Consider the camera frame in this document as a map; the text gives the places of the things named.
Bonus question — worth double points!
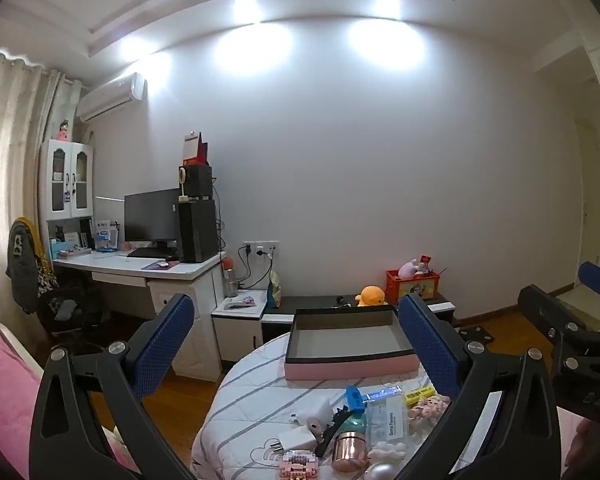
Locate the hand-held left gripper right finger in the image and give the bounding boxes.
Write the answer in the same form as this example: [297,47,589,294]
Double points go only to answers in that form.
[397,294,563,480]

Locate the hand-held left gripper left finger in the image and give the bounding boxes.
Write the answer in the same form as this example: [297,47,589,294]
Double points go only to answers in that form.
[28,292,196,480]

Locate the yellow highlighter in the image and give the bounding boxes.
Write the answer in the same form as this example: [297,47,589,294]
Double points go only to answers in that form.
[405,385,437,407]

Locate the pink bear hair ties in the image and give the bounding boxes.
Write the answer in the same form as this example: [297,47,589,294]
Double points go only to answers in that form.
[409,394,451,423]

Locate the clear dental floss box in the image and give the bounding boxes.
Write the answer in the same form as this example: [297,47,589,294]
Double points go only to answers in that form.
[366,395,411,443]

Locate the pink storage box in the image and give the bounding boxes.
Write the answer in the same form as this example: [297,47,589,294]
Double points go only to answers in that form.
[284,307,420,381]

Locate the blue highlighter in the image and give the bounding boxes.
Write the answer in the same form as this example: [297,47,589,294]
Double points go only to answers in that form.
[345,386,368,416]

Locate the teal glass perfume bottle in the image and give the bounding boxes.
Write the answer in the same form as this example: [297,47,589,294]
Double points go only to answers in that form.
[341,412,368,436]

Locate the black hair clip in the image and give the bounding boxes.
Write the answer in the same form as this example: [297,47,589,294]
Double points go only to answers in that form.
[315,405,353,458]

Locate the rose gold jar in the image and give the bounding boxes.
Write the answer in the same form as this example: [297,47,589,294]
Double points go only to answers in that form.
[331,430,370,473]

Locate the white plug night light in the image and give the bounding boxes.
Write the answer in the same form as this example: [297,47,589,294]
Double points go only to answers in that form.
[290,411,326,436]

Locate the white power adapter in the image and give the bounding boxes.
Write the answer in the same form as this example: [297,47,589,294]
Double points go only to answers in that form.
[278,427,317,455]

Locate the pink building block toy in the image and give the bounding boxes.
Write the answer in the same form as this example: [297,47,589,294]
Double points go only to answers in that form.
[278,451,321,480]

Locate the person's right hand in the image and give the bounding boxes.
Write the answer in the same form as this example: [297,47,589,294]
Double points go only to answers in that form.
[569,417,600,466]

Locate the black bathroom scale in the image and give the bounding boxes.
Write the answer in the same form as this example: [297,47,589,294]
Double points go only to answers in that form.
[455,327,496,346]

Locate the blue and gold lighter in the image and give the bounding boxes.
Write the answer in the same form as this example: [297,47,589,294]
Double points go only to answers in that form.
[365,385,403,403]

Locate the red printed crate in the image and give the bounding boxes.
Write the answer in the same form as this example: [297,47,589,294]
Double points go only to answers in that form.
[386,269,441,302]

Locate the white nightstand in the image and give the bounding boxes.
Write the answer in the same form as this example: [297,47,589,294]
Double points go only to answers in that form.
[211,292,268,366]

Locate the white desk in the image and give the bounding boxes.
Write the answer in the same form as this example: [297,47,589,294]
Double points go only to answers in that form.
[52,251,228,383]

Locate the yellow duck plush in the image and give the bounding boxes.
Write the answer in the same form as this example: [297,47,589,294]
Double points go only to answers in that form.
[356,286,387,308]

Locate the orange-capped water bottle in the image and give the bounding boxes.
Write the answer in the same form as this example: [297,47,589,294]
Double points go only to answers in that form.
[222,257,240,298]

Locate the black keyboard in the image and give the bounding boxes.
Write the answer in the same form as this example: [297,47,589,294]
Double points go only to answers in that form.
[127,247,178,259]

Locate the black office chair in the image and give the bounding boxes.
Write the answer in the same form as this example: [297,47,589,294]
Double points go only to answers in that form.
[35,280,106,356]

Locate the black computer tower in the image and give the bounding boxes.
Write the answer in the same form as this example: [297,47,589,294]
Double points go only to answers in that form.
[177,199,220,264]

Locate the snack bag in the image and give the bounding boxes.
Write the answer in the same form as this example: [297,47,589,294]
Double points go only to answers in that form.
[266,271,282,309]

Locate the blue and white packet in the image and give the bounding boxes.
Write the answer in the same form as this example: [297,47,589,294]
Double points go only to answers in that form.
[94,225,118,252]

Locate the black computer monitor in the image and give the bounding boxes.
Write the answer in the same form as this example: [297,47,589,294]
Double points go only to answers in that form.
[124,188,182,256]

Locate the grey jacket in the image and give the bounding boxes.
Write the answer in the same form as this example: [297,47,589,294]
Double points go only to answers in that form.
[6,217,61,313]

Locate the pink bed blanket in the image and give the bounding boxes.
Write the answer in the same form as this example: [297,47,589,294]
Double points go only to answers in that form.
[0,305,131,480]

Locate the black speaker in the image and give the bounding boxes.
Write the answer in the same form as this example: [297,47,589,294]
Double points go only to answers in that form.
[179,164,214,200]

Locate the red desk calendar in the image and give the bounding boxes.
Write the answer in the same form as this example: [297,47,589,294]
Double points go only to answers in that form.
[182,131,210,167]

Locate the white hutch cabinet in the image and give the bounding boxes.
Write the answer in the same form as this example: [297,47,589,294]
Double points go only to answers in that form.
[39,139,97,221]

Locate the cream curtain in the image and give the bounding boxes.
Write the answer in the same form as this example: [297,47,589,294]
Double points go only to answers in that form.
[0,46,78,311]

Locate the white air conditioner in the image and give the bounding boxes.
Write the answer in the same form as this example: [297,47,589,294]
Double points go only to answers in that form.
[76,72,147,123]

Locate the white bed frame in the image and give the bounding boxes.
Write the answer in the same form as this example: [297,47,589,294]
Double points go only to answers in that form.
[0,321,43,373]

